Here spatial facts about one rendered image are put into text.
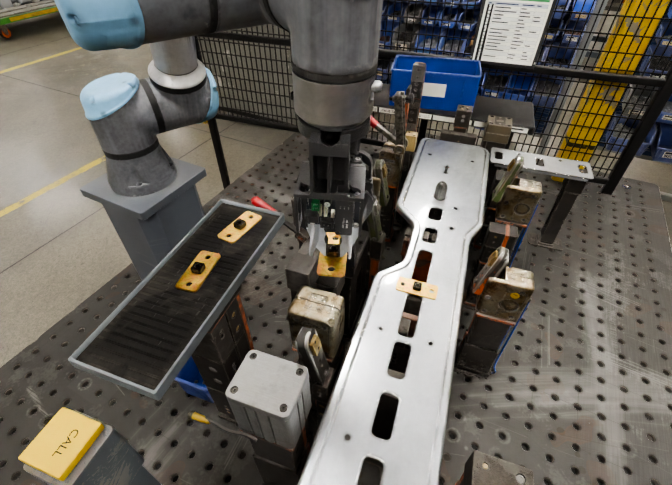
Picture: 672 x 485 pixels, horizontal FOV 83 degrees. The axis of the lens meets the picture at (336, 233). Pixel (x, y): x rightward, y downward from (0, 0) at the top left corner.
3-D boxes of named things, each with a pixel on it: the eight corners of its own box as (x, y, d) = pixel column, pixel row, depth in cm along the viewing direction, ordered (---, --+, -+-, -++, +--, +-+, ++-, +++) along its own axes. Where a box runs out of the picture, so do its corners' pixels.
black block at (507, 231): (493, 316, 110) (527, 243, 91) (455, 306, 113) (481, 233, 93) (494, 296, 116) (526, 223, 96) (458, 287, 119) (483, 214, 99)
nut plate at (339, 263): (344, 277, 50) (345, 271, 49) (316, 275, 50) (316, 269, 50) (348, 234, 56) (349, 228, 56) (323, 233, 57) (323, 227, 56)
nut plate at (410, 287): (438, 286, 80) (439, 283, 79) (435, 300, 77) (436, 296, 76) (399, 276, 82) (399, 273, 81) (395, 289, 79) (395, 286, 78)
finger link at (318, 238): (299, 277, 49) (300, 225, 43) (306, 245, 53) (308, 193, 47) (323, 280, 49) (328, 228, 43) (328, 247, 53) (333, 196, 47)
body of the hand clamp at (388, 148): (390, 242, 133) (401, 154, 110) (371, 238, 135) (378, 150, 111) (394, 232, 137) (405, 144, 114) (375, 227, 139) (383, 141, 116)
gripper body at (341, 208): (293, 236, 42) (285, 137, 33) (305, 189, 48) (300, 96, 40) (363, 241, 41) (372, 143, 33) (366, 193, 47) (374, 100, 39)
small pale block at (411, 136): (402, 227, 139) (416, 137, 115) (392, 225, 140) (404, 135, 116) (404, 222, 142) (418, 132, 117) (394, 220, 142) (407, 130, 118)
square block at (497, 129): (483, 215, 144) (513, 127, 120) (462, 211, 146) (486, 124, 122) (484, 203, 150) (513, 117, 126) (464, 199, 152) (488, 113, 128)
